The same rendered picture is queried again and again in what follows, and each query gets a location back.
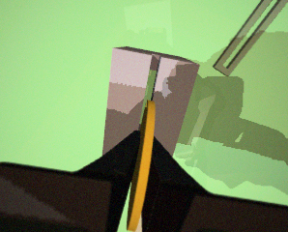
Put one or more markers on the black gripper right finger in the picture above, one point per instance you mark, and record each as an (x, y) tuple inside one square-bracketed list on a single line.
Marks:
[(175, 202)]

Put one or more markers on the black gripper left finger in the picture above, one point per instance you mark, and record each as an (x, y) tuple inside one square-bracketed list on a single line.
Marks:
[(92, 197)]

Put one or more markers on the gold coin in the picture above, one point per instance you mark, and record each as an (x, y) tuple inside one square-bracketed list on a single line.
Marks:
[(141, 171)]

